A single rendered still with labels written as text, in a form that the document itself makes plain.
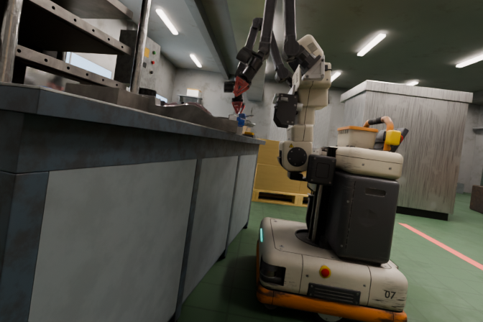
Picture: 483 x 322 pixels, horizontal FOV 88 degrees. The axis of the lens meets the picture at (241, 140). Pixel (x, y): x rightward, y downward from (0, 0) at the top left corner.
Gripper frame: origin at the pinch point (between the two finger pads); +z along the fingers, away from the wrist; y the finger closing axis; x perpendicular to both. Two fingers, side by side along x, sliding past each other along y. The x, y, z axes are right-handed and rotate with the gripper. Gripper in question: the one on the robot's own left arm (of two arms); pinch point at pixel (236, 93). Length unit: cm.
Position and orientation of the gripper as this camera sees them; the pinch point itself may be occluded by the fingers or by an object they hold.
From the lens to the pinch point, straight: 125.9
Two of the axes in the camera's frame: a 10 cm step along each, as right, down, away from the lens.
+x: 8.2, 5.7, -0.5
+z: -5.7, 8.2, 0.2
